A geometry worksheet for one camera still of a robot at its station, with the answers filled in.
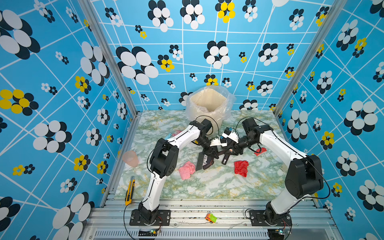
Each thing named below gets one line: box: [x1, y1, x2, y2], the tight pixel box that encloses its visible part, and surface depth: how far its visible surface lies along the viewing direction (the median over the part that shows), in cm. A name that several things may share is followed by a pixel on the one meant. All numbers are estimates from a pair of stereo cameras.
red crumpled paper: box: [234, 160, 249, 178], surface depth 91 cm
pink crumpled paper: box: [178, 161, 196, 180], surface depth 89 cm
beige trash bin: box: [186, 88, 228, 137], surface depth 91 cm
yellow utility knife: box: [125, 175, 136, 206], surface depth 83 cm
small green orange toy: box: [205, 213, 217, 224], surface depth 74 cm
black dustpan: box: [217, 149, 241, 165], surface depth 84 cm
